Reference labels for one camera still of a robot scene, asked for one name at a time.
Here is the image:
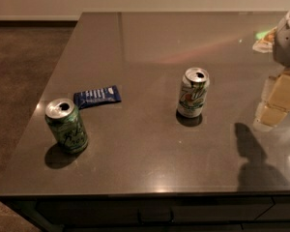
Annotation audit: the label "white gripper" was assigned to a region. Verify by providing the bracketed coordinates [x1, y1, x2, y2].
[252, 10, 290, 128]

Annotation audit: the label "green soda can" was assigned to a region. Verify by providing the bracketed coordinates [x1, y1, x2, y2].
[45, 99, 88, 154]

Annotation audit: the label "dark cabinet drawers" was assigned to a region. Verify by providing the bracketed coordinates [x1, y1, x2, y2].
[2, 196, 290, 232]

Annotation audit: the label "blue snack packet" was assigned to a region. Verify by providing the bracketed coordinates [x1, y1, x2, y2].
[73, 85, 121, 109]

